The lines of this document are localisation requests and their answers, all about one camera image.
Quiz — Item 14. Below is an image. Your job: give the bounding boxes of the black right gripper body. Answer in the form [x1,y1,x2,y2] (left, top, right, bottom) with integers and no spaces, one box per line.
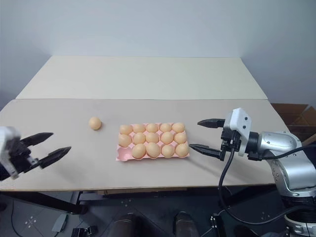
[219,123,242,162]

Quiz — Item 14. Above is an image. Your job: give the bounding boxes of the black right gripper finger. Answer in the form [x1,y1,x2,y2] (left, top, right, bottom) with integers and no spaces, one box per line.
[197,118,227,129]
[189,143,223,160]

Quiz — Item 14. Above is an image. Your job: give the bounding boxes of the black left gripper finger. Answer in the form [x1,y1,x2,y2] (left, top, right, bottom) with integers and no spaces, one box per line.
[20,132,54,148]
[37,146,73,169]

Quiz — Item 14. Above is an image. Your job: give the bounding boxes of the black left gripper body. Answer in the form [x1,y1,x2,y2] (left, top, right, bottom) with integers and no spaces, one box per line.
[7,137,40,176]

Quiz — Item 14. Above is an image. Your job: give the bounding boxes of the loose tan egg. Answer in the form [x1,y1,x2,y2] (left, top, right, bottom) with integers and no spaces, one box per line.
[88,117,102,130]

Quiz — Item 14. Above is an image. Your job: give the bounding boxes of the pink egg tray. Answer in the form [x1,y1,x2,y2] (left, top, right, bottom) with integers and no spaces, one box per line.
[116,122,190,162]

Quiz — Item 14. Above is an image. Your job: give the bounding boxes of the grey flat floor piece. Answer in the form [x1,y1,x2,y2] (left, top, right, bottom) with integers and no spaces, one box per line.
[52,212,69,233]

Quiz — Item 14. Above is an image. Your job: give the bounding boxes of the brown cardboard box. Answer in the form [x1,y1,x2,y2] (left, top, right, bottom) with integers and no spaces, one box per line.
[271,103,316,149]

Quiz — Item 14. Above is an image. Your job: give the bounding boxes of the dark rounded shape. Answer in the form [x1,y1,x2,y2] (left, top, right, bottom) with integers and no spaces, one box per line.
[108,213,144,237]
[173,210,196,237]

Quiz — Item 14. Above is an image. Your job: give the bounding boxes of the small black floor box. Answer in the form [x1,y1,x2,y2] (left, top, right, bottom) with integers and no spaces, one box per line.
[71,225,97,237]

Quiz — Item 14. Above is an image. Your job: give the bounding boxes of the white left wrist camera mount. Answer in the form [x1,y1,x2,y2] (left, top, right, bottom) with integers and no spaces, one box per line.
[0,126,22,183]

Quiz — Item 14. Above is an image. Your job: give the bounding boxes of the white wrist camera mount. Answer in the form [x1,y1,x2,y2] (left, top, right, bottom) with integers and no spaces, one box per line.
[0,126,22,183]
[223,107,254,158]

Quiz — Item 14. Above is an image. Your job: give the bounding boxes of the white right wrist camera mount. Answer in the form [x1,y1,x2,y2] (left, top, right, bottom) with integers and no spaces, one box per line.
[223,107,254,158]

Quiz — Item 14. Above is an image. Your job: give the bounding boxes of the black table frame bar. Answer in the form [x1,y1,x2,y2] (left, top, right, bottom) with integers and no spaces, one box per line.
[0,190,88,216]

